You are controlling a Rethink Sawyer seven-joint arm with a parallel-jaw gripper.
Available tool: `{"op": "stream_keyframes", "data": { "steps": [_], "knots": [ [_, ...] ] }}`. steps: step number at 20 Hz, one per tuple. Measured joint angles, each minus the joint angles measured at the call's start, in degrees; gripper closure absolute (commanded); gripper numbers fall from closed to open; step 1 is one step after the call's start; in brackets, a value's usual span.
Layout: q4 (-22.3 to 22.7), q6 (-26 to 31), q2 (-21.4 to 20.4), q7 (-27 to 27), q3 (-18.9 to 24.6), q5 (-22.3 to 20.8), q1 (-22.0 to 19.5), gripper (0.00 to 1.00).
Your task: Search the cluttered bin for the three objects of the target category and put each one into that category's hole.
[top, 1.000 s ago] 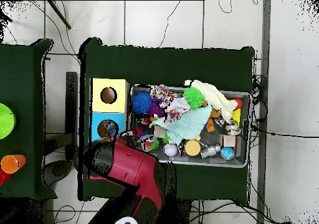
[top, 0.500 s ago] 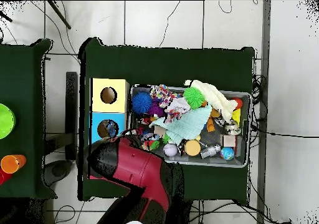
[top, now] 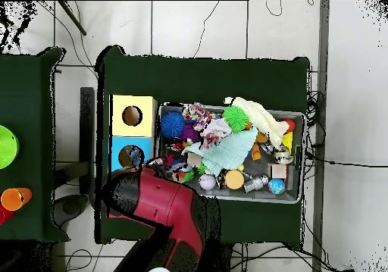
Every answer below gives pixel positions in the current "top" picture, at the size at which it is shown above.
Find colourful patterned cloth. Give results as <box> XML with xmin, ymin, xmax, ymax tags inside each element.
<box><xmin>181</xmin><ymin>102</ymin><xmax>213</xmax><ymax>125</ymax></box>
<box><xmin>199</xmin><ymin>117</ymin><xmax>233</xmax><ymax>149</ymax></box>

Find blue spiky ball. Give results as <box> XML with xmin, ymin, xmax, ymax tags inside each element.
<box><xmin>160</xmin><ymin>112</ymin><xmax>188</xmax><ymax>140</ymax></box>

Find mint green cloth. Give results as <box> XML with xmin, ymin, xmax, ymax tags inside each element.
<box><xmin>181</xmin><ymin>128</ymin><xmax>258</xmax><ymax>177</ymax></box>

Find wooden box with three holes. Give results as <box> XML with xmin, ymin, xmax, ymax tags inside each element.
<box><xmin>108</xmin><ymin>94</ymin><xmax>160</xmax><ymax>220</ymax></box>

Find shallow clear mesh bin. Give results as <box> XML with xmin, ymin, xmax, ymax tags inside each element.
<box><xmin>154</xmin><ymin>103</ymin><xmax>306</xmax><ymax>205</ymax></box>

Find purple spiky ball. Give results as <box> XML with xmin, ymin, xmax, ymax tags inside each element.
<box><xmin>180</xmin><ymin>123</ymin><xmax>200</xmax><ymax>142</ymax></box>

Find pale pink ball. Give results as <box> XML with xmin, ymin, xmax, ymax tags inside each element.
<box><xmin>198</xmin><ymin>174</ymin><xmax>217</xmax><ymax>192</ymax></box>

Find green spiky ball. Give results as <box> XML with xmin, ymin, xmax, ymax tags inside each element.
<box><xmin>222</xmin><ymin>105</ymin><xmax>250</xmax><ymax>133</ymax></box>

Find tan round bun toy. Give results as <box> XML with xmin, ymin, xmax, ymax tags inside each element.
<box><xmin>224</xmin><ymin>168</ymin><xmax>246</xmax><ymax>191</ymax></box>

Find orange bear toy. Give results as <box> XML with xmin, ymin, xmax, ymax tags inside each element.
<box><xmin>249</xmin><ymin>131</ymin><xmax>269</xmax><ymax>161</ymax></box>

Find pale yellow cloth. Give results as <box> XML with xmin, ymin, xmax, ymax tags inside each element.
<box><xmin>223</xmin><ymin>95</ymin><xmax>291</xmax><ymax>151</ymax></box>

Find small wooden cube block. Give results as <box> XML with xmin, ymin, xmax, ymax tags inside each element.
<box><xmin>269</xmin><ymin>162</ymin><xmax>289</xmax><ymax>180</ymax></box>

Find round silver tin can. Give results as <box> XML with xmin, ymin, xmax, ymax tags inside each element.
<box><xmin>274</xmin><ymin>149</ymin><xmax>294</xmax><ymax>164</ymax></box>

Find small blue globe ball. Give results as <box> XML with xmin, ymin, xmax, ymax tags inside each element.
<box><xmin>268</xmin><ymin>177</ymin><xmax>286</xmax><ymax>196</ymax></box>

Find small red ball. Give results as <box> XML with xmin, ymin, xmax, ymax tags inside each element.
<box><xmin>282</xmin><ymin>117</ymin><xmax>298</xmax><ymax>133</ymax></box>

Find side table with green cloth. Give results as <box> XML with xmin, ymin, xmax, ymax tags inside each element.
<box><xmin>0</xmin><ymin>46</ymin><xmax>66</xmax><ymax>242</ymax></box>

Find orange round object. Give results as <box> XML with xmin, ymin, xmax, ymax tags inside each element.
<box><xmin>0</xmin><ymin>186</ymin><xmax>33</xmax><ymax>212</ymax></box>

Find green bowl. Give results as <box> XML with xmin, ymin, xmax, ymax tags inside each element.
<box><xmin>0</xmin><ymin>125</ymin><xmax>20</xmax><ymax>170</ymax></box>

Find red round object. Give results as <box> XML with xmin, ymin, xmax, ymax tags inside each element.
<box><xmin>0</xmin><ymin>204</ymin><xmax>16</xmax><ymax>226</ymax></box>

